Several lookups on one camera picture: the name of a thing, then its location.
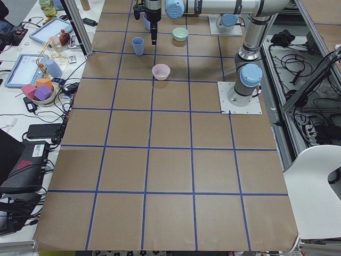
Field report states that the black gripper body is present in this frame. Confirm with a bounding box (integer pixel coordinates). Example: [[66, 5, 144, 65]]
[[133, 0, 161, 23]]

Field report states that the blue cup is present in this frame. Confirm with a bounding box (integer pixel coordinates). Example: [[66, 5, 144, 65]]
[[132, 37, 144, 56]]

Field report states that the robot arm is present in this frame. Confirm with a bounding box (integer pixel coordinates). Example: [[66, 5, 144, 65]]
[[133, 0, 288, 107]]

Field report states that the blue cup near arm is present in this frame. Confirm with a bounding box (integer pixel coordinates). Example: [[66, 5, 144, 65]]
[[143, 14, 150, 31]]

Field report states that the mint green bowl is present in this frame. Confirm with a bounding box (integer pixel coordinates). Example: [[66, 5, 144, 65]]
[[172, 27, 189, 42]]

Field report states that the pink bowl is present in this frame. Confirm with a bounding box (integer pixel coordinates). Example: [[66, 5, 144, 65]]
[[152, 63, 171, 81]]

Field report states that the brown glass bottle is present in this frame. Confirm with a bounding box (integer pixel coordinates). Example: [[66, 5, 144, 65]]
[[59, 29, 70, 46]]

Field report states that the light blue tablet far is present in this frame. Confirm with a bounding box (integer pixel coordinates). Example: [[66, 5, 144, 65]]
[[29, 18, 73, 43]]

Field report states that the light blue tablet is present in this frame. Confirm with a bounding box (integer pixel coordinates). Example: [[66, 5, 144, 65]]
[[29, 18, 73, 43], [4, 54, 43, 89]]

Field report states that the bowl of foam blocks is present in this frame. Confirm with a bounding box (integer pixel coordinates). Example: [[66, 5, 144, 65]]
[[21, 78, 56, 106]]

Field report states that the light blue tablet near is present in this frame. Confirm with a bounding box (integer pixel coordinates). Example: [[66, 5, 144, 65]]
[[4, 54, 43, 89]]

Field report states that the black power adapter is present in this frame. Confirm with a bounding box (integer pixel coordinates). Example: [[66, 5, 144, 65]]
[[26, 123, 61, 139]]

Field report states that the black laptop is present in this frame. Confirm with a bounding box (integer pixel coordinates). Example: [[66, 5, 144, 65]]
[[1, 130, 50, 194]]

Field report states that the white chair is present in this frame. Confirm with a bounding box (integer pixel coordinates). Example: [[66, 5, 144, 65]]
[[284, 145, 340, 239]]

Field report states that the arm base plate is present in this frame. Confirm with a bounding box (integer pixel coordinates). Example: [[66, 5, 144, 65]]
[[209, 14, 242, 37], [217, 82, 262, 115]]

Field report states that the aluminium frame post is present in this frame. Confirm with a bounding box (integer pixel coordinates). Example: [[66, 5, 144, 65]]
[[61, 0, 93, 57]]

